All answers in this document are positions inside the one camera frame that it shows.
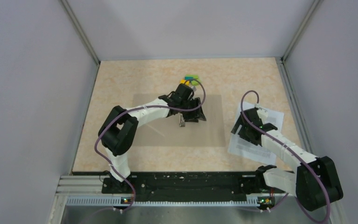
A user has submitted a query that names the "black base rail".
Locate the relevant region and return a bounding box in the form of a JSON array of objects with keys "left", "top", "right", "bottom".
[{"left": 100, "top": 170, "right": 286, "bottom": 203}]

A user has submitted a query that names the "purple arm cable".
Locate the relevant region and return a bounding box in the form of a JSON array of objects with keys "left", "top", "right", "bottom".
[
  {"left": 240, "top": 90, "right": 331, "bottom": 224},
  {"left": 80, "top": 78, "right": 207, "bottom": 223}
]

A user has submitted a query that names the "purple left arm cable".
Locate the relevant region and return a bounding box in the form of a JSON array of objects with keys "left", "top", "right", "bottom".
[{"left": 80, "top": 78, "right": 207, "bottom": 223}]

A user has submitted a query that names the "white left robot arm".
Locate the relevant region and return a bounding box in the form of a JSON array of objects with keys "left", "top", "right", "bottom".
[{"left": 94, "top": 84, "right": 206, "bottom": 193}]

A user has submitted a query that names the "yellow block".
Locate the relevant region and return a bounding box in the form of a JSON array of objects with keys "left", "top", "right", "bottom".
[{"left": 180, "top": 79, "right": 190, "bottom": 86}]

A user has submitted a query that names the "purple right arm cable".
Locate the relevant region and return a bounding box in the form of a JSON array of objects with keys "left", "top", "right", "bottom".
[{"left": 240, "top": 90, "right": 331, "bottom": 224}]

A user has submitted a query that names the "grey slotted cable duct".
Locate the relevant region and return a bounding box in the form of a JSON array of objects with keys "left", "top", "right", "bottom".
[{"left": 66, "top": 196, "right": 260, "bottom": 207}]

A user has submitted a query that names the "metal folder clip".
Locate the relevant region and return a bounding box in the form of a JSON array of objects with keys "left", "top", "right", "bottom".
[{"left": 179, "top": 114, "right": 186, "bottom": 127}]

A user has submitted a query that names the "light green block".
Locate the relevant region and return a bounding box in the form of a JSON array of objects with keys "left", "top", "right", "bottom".
[{"left": 191, "top": 79, "right": 200, "bottom": 86}]

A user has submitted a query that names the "white paper sheet stack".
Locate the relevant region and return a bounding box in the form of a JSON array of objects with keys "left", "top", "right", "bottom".
[{"left": 227, "top": 102, "right": 284, "bottom": 165}]

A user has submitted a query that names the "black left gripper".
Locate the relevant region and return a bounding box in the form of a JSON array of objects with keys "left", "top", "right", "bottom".
[{"left": 179, "top": 97, "right": 206, "bottom": 123}]

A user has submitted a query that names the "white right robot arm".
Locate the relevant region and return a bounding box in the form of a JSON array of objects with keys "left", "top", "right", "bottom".
[{"left": 231, "top": 107, "right": 344, "bottom": 211}]

